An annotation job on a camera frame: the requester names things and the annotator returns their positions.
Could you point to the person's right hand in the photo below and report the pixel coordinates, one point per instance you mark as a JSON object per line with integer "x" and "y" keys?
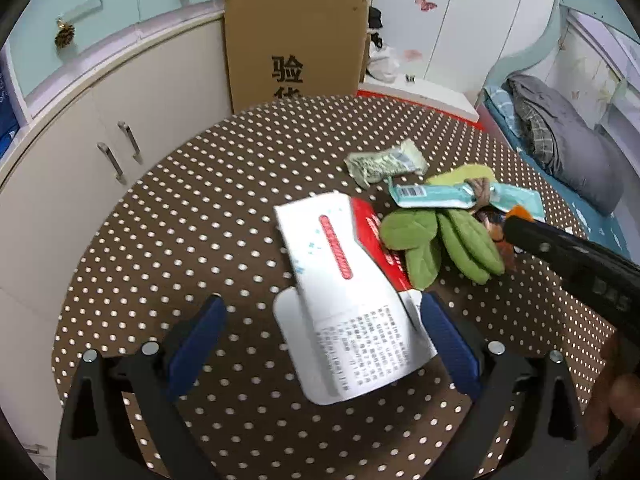
{"x": 615, "y": 395}

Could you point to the faint pink butterfly sticker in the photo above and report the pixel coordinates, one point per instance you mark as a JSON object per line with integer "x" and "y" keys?
{"x": 412, "y": 55}

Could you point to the small orange item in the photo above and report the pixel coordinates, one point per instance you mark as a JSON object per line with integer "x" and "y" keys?
{"x": 497, "y": 232}

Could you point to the blue bag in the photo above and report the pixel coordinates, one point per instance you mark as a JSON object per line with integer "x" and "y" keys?
{"x": 7, "y": 120}

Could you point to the round polka dot table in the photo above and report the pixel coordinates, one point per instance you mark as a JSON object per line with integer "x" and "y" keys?
{"x": 200, "y": 220}

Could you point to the teal wrapper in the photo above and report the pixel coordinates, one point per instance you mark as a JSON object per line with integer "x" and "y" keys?
{"x": 430, "y": 195}

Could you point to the teal plaid pillow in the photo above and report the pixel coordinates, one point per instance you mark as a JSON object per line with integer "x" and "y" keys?
{"x": 500, "y": 105}

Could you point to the green white wrapper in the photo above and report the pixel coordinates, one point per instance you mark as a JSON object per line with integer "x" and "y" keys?
{"x": 387, "y": 162}

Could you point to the black clothing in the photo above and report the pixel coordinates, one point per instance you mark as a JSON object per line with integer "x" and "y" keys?
{"x": 375, "y": 25}

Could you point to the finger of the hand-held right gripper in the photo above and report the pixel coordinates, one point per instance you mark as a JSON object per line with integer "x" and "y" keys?
{"x": 545, "y": 245}

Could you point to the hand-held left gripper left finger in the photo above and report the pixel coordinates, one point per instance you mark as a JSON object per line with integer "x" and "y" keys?
{"x": 197, "y": 340}

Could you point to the white low cabinet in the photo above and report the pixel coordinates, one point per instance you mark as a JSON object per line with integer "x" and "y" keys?
{"x": 65, "y": 170}

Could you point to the white plastic bag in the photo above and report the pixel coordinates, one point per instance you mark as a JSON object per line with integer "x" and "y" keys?
{"x": 384, "y": 62}

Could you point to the white box with red stripe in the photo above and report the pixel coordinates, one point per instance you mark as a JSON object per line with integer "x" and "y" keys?
{"x": 345, "y": 300}

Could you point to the pinecone ornament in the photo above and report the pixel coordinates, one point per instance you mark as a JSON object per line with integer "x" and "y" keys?
{"x": 64, "y": 35}

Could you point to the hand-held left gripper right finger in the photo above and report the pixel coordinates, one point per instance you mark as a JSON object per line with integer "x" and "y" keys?
{"x": 450, "y": 345}

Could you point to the grey quilt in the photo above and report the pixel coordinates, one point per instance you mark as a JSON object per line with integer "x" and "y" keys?
{"x": 570, "y": 135}

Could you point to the red white step platform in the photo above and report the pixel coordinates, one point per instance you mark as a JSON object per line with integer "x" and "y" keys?
{"x": 430, "y": 92}

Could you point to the large cardboard box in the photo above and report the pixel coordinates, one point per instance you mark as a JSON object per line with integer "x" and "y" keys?
{"x": 300, "y": 30}

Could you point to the green leaf-shaped cloth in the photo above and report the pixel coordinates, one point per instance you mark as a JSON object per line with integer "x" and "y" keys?
{"x": 425, "y": 240}

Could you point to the teal bunk bed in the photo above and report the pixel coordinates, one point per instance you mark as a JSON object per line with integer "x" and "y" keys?
{"x": 550, "y": 35}

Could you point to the pale wardrobe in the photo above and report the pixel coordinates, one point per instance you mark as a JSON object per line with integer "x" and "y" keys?
{"x": 450, "y": 35}

